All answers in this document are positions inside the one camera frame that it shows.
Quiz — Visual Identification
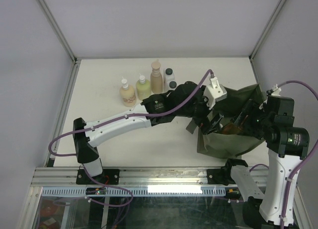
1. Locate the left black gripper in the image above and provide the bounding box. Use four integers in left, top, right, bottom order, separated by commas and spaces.
176, 87, 224, 135

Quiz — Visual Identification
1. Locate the amber bottle pink cap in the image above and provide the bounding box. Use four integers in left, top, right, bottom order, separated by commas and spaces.
221, 122, 242, 135

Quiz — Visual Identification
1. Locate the olive green canvas bag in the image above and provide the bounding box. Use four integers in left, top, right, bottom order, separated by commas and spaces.
197, 84, 265, 159

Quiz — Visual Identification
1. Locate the white bottle dark cap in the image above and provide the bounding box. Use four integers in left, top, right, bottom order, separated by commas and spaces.
166, 80, 177, 90
163, 68, 175, 83

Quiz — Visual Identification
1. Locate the beige pump bottle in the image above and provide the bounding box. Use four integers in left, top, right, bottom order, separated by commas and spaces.
151, 60, 163, 94

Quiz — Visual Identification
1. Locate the yellow-green lotion bottle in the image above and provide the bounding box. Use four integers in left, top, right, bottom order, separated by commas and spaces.
136, 75, 152, 101

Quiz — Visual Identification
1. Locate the small tan pump bottle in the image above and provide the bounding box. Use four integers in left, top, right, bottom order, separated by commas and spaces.
120, 78, 137, 107

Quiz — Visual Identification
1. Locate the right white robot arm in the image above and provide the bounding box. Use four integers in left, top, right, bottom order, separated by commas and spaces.
213, 95, 310, 229

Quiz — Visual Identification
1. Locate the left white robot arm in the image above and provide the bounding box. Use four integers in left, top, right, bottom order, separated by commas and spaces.
73, 81, 227, 184

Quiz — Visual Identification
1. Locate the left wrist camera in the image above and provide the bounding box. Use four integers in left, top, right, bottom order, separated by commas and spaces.
203, 76, 227, 110

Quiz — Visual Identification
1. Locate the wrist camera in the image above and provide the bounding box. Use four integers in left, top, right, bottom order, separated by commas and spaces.
266, 84, 282, 96
203, 76, 227, 110

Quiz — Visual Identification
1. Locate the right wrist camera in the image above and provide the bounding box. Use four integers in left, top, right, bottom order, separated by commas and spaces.
266, 84, 282, 96

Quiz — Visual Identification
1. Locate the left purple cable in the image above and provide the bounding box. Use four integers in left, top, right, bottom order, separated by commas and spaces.
47, 69, 216, 205

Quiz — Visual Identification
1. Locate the purple cable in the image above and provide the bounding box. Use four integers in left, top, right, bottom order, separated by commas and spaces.
47, 69, 216, 205
222, 80, 318, 229

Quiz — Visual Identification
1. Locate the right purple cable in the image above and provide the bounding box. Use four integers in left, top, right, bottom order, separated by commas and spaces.
222, 80, 318, 229

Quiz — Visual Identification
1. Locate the white slotted cable duct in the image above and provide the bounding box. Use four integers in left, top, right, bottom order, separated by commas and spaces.
42, 185, 226, 198

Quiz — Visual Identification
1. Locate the right aluminium frame post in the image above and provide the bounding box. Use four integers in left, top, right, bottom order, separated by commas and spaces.
249, 0, 288, 62

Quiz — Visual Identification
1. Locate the aluminium frame post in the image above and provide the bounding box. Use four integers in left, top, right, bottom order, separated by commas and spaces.
249, 0, 288, 62
36, 0, 77, 63

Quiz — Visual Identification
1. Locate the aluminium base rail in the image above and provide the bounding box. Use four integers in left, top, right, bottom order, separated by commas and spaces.
31, 165, 269, 186

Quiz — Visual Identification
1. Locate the left aluminium frame post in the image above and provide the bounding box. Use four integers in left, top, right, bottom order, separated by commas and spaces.
36, 0, 77, 63

